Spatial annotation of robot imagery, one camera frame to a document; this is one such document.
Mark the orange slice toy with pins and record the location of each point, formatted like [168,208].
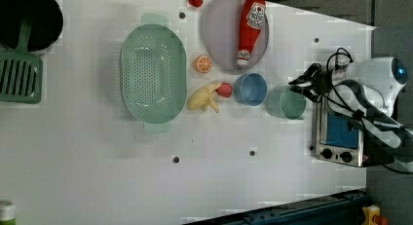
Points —
[202,64]

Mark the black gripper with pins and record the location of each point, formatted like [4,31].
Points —
[320,79]

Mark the green colander basket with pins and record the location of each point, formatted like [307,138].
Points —
[153,73]

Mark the yellow banana toy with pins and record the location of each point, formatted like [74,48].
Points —
[203,98]

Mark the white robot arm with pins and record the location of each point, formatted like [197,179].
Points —
[364,93]

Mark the blue bowl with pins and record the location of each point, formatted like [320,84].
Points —
[250,89]

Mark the black utensil holder pot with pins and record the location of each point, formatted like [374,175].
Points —
[45,17]

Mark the light green mug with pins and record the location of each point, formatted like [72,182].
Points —
[282,102]

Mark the red ketchup bottle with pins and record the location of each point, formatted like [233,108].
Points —
[251,23]

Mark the toaster oven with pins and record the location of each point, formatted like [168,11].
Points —
[338,142]

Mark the grey round plate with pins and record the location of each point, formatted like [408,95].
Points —
[221,32]

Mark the green slotted spatula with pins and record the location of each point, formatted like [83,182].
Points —
[21,71]

